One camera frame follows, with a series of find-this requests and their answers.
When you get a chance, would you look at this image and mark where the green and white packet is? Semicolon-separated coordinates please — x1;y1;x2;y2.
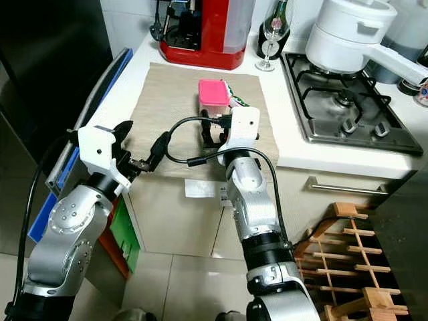
227;84;245;108

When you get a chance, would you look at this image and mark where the clear container with pink lid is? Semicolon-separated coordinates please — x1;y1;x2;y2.
197;78;231;128

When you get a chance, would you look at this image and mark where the beige woven placemat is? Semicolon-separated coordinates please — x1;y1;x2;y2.
127;62;280;161

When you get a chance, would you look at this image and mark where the blue edged flat board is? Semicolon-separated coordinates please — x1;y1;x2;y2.
27;48;134;245

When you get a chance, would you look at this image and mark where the green flat board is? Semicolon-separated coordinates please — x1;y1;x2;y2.
110;197;141;274

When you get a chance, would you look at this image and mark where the orange flat board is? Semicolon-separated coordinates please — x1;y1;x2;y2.
100;227;131;280

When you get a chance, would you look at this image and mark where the red coffee machine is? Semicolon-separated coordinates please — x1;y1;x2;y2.
158;0;256;71

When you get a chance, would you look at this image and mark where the black refrigerator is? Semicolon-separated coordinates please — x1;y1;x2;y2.
0;0;114;221

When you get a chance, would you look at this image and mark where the clear wine glass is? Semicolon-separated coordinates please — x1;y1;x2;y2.
255;17;287;72

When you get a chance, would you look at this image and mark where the stainless steel gas hob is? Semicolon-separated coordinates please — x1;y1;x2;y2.
281;52;425;156

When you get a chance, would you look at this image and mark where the grey hob knob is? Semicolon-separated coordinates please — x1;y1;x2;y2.
340;117;358;134
372;122;392;138

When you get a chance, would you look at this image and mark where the dark glass bottle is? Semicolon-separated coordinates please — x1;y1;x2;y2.
257;0;295;61

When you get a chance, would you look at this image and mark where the grey robot left foot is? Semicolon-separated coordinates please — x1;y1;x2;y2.
120;308;154;321

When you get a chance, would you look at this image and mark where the grey robot foot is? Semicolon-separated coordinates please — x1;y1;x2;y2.
217;311;248;321
120;308;154;321

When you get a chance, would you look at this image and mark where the brown wooden slatted rack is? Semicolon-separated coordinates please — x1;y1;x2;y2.
294;201;412;321

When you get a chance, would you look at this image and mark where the grey robot right foot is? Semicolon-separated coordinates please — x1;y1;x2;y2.
217;311;248;321

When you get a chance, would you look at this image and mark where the dark grey cabinet end panel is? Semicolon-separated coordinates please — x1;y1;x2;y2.
368;187;428;321

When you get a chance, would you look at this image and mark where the translucent plastic container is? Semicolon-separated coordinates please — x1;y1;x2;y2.
368;0;428;84

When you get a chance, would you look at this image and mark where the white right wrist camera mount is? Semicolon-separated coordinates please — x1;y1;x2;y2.
219;106;260;151

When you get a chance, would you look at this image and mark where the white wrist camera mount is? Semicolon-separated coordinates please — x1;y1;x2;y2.
219;106;260;151
77;125;131;195

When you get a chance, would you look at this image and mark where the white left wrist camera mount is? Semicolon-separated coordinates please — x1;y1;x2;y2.
77;125;131;195

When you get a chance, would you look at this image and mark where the black plug with cable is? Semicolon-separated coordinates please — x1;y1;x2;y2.
152;0;168;41

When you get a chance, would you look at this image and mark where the metal drawer handle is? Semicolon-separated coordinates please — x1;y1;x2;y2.
304;175;392;198

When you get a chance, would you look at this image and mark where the white pot with handle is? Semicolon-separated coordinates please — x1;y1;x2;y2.
304;0;428;88

